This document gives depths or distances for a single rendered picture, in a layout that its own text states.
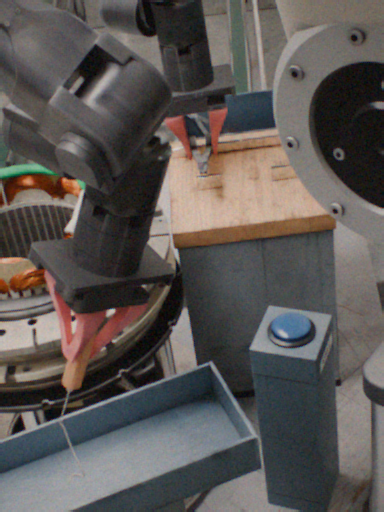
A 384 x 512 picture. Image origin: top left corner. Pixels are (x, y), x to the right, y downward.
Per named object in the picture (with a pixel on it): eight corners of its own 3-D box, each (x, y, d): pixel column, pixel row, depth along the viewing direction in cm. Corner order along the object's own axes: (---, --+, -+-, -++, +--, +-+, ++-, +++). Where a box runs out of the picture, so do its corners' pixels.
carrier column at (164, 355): (165, 416, 125) (140, 293, 112) (184, 413, 125) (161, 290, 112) (167, 431, 123) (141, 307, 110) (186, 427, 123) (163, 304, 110)
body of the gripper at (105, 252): (24, 262, 77) (42, 180, 73) (129, 248, 83) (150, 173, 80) (64, 309, 73) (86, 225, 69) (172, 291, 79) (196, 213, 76)
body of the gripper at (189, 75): (149, 91, 118) (138, 33, 114) (232, 77, 117) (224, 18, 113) (150, 115, 112) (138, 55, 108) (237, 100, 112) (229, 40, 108)
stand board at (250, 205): (169, 158, 129) (167, 143, 127) (312, 139, 128) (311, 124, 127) (174, 250, 113) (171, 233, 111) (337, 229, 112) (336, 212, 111)
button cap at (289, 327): (267, 340, 100) (266, 333, 99) (278, 314, 103) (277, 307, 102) (305, 346, 99) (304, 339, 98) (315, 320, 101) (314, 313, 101)
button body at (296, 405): (267, 503, 115) (249, 349, 100) (284, 458, 120) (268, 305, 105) (325, 516, 113) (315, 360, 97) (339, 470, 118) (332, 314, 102)
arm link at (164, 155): (152, 153, 68) (189, 135, 73) (73, 114, 70) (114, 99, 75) (129, 236, 72) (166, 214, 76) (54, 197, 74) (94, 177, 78)
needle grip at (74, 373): (57, 380, 83) (73, 324, 80) (75, 376, 84) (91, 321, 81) (66, 392, 82) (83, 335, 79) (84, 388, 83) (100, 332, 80)
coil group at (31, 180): (7, 203, 114) (-2, 173, 111) (59, 195, 114) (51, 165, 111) (6, 212, 112) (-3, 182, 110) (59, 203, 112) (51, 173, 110)
